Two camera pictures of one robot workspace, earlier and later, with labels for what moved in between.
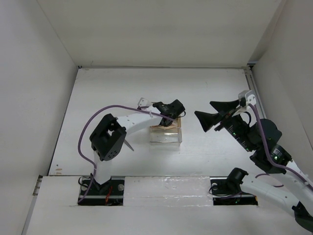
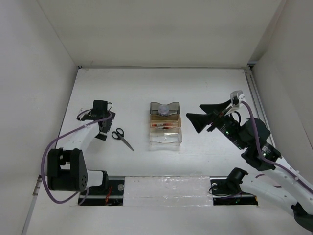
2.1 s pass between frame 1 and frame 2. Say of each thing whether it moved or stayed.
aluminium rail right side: stayed
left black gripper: moved
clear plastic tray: stayed
